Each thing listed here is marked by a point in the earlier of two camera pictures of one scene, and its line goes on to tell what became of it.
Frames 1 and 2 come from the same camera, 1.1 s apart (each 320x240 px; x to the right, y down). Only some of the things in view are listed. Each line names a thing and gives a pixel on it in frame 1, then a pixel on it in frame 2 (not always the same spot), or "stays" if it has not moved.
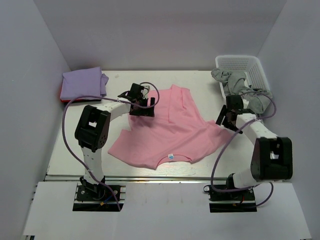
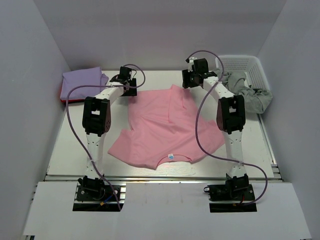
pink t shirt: [179, 128] stays
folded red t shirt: [77, 100] stays
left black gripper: [142, 110] -> [131, 88]
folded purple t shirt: [89, 82] stays
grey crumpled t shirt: [234, 84] stays
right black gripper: [229, 119] -> [188, 80]
